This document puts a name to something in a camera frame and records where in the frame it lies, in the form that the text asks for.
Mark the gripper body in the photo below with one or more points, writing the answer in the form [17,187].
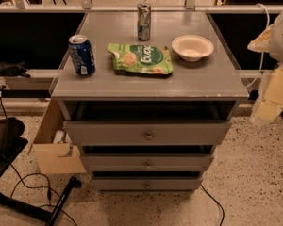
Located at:
[270,102]

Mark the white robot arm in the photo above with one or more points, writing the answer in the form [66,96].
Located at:
[270,41]

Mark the grey drawer cabinet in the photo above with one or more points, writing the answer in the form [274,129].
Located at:
[207,90]

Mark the grey top drawer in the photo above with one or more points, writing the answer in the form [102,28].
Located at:
[141,133]

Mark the white paper bowl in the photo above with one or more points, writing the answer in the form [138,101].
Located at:
[192,48]

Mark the green snack bag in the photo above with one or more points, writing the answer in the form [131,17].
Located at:
[141,58]

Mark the silver tall drink can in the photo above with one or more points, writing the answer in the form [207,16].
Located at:
[144,21]

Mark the blue soda can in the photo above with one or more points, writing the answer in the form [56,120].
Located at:
[81,55]

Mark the cardboard box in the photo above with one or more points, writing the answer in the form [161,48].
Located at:
[55,152]

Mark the black floor stand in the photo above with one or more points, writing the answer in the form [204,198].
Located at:
[11,144]

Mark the black object on ledge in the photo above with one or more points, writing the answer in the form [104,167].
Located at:
[13,69]

